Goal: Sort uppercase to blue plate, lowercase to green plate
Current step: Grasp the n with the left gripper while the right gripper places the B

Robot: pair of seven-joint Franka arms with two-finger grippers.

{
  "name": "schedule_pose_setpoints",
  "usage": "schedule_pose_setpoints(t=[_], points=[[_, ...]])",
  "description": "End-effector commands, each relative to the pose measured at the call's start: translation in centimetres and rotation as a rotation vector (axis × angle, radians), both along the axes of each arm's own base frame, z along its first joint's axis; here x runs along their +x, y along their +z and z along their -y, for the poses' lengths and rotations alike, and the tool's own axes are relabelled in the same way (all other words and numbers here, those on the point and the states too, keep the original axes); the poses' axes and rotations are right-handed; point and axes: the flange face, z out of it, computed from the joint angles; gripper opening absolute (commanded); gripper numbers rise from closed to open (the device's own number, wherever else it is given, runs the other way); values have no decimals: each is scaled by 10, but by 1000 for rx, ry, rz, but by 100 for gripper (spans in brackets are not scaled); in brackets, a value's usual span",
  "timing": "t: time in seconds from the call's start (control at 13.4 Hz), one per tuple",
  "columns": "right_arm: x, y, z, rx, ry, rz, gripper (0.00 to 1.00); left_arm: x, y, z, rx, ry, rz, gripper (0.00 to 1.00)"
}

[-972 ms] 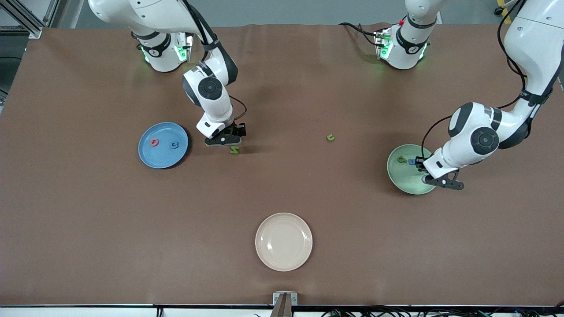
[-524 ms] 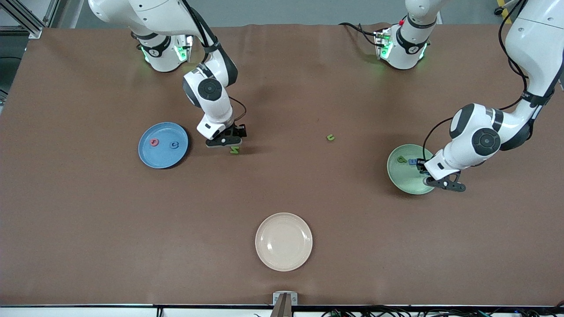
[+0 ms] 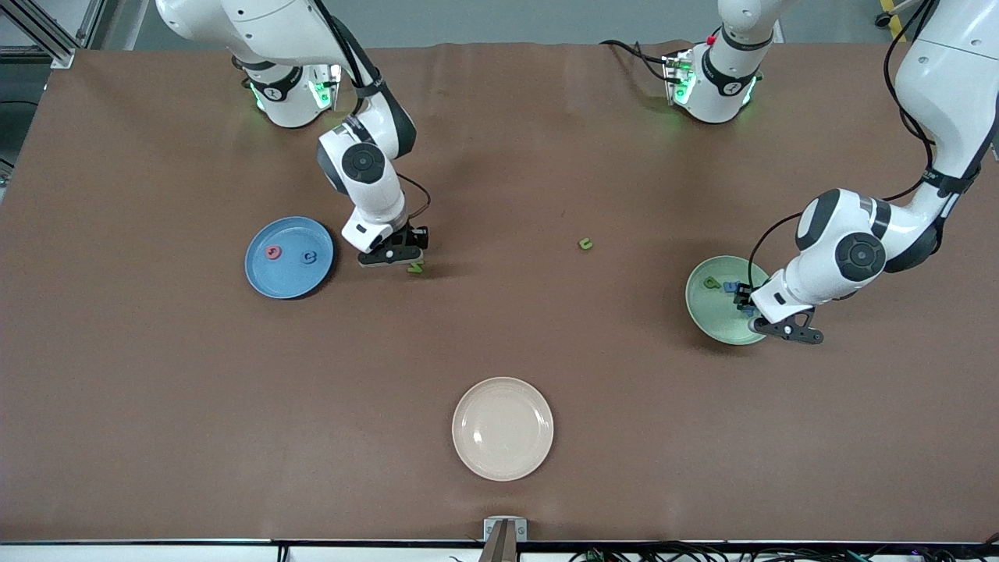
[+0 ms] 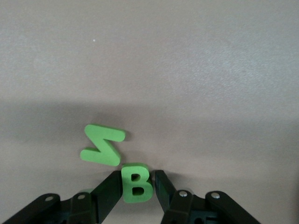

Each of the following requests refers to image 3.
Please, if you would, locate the green plate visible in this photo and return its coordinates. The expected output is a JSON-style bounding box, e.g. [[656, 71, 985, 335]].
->
[[685, 255, 773, 347]]

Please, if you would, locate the black left arm base cable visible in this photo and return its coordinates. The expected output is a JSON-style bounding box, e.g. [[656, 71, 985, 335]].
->
[[599, 39, 688, 83]]

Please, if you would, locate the blue plate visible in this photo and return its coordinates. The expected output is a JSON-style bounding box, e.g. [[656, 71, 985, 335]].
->
[[244, 216, 335, 300]]

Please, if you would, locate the white table edge rail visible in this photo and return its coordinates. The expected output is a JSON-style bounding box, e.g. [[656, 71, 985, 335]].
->
[[0, 541, 999, 562]]

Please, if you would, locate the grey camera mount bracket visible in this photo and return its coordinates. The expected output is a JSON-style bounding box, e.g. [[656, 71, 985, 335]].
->
[[478, 517, 528, 562]]

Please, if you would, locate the brown table mat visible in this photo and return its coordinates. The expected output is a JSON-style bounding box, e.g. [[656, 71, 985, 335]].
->
[[0, 41, 999, 545]]

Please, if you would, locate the beige plate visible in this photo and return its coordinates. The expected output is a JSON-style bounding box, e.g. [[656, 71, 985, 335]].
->
[[451, 377, 555, 482]]

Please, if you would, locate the aluminium frame profile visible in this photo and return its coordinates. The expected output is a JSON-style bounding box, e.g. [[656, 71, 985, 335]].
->
[[0, 0, 106, 69]]

